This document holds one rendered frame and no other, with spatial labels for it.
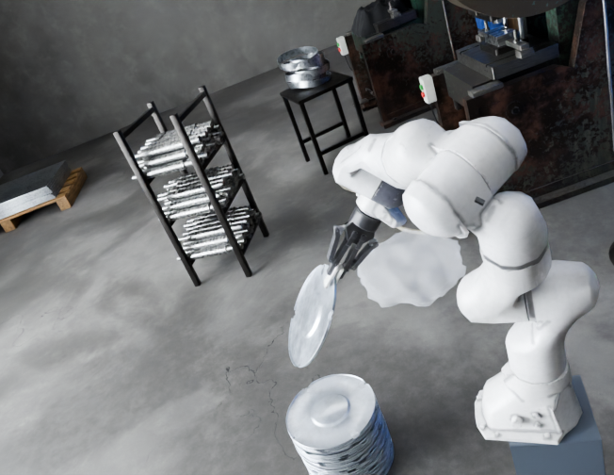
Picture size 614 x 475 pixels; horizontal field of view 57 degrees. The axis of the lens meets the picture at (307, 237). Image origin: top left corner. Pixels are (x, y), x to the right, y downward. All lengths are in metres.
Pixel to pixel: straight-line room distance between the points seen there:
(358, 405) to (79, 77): 6.46
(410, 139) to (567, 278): 0.39
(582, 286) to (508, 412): 0.34
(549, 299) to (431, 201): 0.35
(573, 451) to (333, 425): 0.71
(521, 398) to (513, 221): 0.50
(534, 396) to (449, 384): 0.85
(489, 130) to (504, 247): 0.18
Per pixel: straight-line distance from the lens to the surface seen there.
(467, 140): 0.92
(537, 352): 1.21
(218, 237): 3.08
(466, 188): 0.89
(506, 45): 2.83
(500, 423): 1.35
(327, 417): 1.82
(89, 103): 7.76
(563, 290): 1.12
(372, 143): 1.11
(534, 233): 0.93
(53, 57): 7.74
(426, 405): 2.07
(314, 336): 1.52
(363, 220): 1.39
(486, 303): 1.11
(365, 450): 1.81
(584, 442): 1.36
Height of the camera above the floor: 1.53
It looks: 28 degrees down
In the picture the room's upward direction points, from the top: 22 degrees counter-clockwise
